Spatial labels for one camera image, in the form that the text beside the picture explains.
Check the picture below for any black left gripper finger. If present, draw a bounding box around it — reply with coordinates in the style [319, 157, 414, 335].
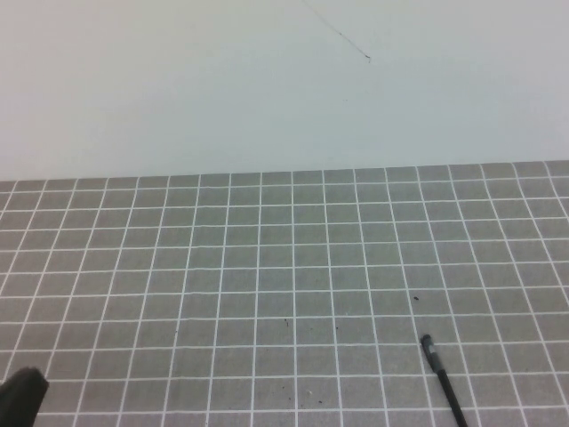
[0, 366, 50, 427]

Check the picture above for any clear pen cap black clip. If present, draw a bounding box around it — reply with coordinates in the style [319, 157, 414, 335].
[420, 334, 447, 374]

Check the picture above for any black pen silver tip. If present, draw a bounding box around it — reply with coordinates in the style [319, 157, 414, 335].
[435, 367, 469, 427]

